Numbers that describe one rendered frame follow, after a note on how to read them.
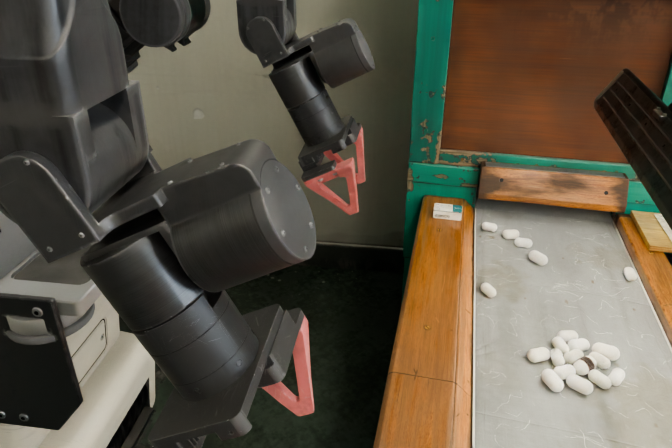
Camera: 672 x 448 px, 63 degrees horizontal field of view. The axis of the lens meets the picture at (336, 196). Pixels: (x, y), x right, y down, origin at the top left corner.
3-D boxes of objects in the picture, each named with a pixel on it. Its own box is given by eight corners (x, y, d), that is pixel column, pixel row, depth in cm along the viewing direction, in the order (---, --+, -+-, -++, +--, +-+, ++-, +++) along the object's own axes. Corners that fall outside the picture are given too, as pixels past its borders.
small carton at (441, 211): (432, 218, 118) (433, 209, 117) (433, 210, 121) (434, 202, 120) (461, 221, 117) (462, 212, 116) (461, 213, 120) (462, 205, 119)
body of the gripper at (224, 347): (293, 321, 39) (241, 238, 37) (255, 440, 30) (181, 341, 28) (219, 345, 41) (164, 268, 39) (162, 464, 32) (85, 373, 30)
